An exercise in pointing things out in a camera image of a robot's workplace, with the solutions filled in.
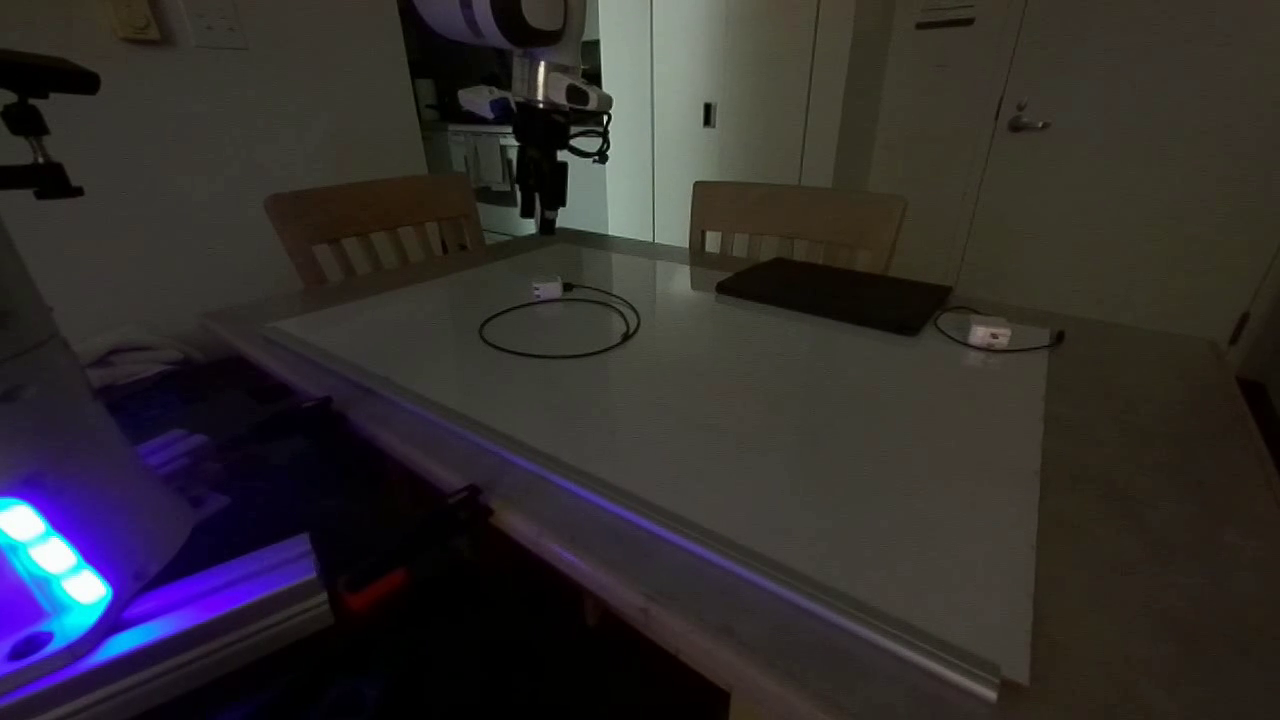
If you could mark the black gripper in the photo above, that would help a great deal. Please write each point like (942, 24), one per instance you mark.
(540, 146)

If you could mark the white robot base blue lights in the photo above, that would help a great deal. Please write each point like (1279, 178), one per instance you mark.
(67, 441)

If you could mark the dark background shelf unit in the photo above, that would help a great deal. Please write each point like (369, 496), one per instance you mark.
(427, 132)

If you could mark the wooden slat-back chair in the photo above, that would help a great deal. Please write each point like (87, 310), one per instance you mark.
(803, 210)
(372, 206)

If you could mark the pale closet double door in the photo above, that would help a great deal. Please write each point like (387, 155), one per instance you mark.
(761, 83)

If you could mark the black closed laptop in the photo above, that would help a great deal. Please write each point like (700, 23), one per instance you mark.
(843, 295)

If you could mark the white table mat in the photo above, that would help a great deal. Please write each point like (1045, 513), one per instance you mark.
(803, 464)

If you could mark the sign plate above door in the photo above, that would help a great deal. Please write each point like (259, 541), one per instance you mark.
(944, 15)

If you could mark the pale room door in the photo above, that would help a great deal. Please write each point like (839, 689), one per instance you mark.
(1145, 163)

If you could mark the pale wrist camera bar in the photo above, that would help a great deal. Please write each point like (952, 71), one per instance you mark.
(579, 88)

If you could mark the yellowish wall plate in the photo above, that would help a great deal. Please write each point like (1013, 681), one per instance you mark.
(141, 19)

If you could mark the aluminium frame rail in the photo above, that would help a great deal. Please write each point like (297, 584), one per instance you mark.
(224, 607)

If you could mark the black camera on mount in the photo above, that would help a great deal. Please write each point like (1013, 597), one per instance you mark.
(47, 73)

